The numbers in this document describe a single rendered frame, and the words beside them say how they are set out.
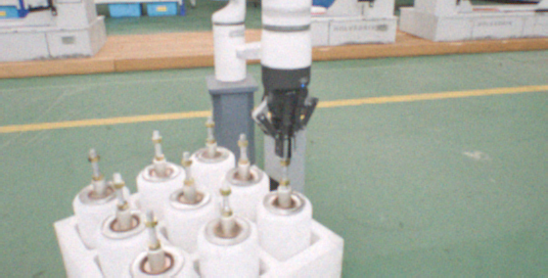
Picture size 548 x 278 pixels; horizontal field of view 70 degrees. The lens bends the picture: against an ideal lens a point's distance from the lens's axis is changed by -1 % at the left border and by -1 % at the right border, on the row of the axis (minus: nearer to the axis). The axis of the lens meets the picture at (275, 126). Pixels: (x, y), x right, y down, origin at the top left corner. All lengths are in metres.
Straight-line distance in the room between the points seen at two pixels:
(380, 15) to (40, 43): 2.23
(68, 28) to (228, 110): 1.71
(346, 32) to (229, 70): 1.79
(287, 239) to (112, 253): 0.28
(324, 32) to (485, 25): 1.28
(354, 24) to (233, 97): 1.83
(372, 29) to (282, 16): 2.41
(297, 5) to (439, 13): 2.75
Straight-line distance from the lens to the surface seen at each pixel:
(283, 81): 0.57
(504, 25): 3.56
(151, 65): 2.63
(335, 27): 2.83
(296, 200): 0.71
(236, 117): 1.19
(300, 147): 0.92
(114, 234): 0.68
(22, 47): 2.83
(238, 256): 0.62
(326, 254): 0.72
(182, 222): 0.70
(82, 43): 2.73
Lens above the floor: 0.64
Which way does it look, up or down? 23 degrees down
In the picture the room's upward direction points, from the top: straight up
